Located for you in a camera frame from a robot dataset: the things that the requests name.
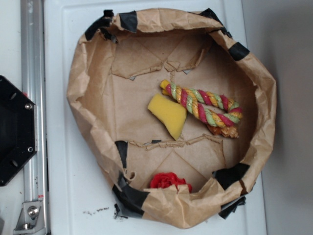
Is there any yellow green sponge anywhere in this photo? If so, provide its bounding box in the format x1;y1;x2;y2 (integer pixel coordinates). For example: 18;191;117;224
148;94;187;141

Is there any red crumpled cloth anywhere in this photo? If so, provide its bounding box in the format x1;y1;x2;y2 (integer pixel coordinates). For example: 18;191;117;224
149;172;192;193

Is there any brown paper bag bin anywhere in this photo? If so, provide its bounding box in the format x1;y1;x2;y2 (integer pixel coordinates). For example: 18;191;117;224
67;8;276;229

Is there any multicolour twisted rope toy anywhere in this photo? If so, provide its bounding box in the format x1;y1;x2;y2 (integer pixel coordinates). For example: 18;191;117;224
160;80;243;128

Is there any orange braided rope piece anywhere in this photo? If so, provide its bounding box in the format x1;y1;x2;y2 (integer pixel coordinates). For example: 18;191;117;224
207;124;239;140

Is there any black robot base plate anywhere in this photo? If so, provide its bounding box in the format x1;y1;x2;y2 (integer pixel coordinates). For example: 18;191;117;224
0;76;37;187

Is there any aluminium extrusion rail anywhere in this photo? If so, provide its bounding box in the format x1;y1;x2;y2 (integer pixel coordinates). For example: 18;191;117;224
21;0;50;235

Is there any metal corner bracket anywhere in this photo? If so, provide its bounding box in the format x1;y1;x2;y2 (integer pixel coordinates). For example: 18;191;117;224
13;201;46;235

